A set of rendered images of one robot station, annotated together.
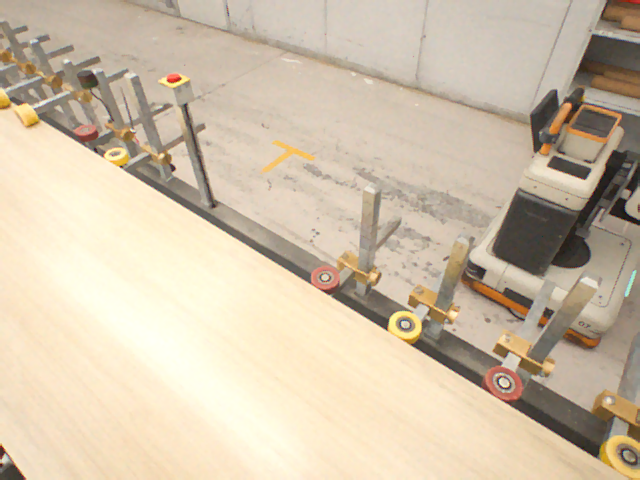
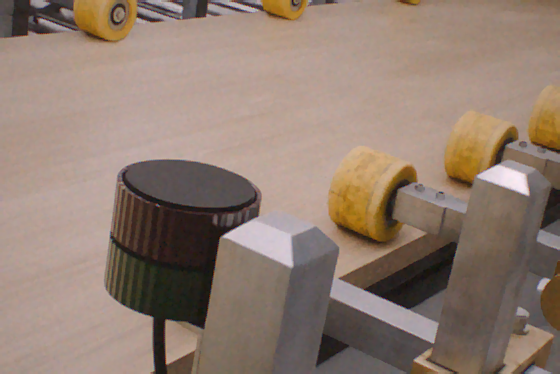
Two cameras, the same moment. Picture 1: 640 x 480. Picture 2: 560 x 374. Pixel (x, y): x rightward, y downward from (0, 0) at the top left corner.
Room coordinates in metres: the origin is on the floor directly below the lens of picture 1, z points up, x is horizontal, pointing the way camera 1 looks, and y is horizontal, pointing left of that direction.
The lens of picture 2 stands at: (1.53, 0.44, 1.28)
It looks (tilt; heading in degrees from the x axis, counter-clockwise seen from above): 20 degrees down; 82
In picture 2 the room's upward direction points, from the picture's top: 10 degrees clockwise
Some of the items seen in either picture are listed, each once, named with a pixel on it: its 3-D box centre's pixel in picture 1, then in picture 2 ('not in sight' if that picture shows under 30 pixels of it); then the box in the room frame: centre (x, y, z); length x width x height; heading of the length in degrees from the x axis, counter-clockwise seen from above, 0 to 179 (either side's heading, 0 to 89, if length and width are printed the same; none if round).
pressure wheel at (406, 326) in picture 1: (402, 335); not in sight; (0.55, -0.21, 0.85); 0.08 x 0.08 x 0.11
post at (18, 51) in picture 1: (28, 70); not in sight; (2.06, 1.41, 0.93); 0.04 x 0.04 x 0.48; 51
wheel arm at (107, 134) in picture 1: (132, 122); not in sight; (1.67, 0.82, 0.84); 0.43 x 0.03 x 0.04; 141
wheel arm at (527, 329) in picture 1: (523, 337); not in sight; (0.55, -0.53, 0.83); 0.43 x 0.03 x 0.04; 141
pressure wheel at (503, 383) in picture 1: (497, 392); not in sight; (0.40, -0.40, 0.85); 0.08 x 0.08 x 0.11
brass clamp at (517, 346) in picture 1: (523, 354); not in sight; (0.50, -0.51, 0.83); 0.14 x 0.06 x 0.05; 51
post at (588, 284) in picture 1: (546, 340); not in sight; (0.49, -0.53, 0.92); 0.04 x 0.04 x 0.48; 51
